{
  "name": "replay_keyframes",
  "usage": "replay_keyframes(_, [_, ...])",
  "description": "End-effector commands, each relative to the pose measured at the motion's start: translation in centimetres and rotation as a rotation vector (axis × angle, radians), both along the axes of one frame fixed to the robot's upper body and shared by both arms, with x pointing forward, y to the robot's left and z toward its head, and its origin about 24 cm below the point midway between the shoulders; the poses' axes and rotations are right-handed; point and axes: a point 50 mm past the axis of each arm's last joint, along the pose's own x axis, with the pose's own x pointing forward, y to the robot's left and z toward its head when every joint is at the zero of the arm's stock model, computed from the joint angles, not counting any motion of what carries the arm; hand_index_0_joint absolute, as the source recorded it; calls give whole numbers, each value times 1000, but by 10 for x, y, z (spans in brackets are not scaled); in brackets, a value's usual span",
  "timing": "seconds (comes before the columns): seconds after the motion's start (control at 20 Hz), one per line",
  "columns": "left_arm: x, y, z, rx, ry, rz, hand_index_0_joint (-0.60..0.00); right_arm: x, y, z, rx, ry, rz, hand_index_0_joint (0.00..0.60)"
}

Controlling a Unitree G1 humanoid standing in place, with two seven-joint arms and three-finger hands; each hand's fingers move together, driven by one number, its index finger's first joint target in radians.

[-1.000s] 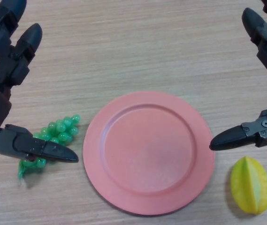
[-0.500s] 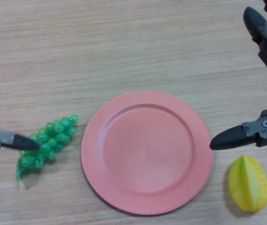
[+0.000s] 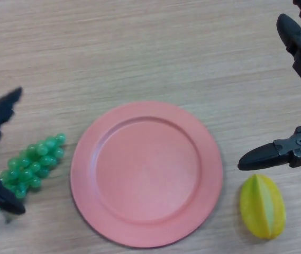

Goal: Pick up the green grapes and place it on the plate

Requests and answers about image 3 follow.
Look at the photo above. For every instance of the green grapes bunch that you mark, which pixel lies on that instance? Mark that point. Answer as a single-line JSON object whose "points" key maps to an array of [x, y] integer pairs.
{"points": [[34, 165]]}

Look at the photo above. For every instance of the pink round plate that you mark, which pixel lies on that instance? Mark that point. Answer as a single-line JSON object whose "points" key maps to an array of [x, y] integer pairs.
{"points": [[146, 174]]}

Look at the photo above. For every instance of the yellow green starfruit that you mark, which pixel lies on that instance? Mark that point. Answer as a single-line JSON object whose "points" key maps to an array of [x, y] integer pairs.
{"points": [[262, 202]]}

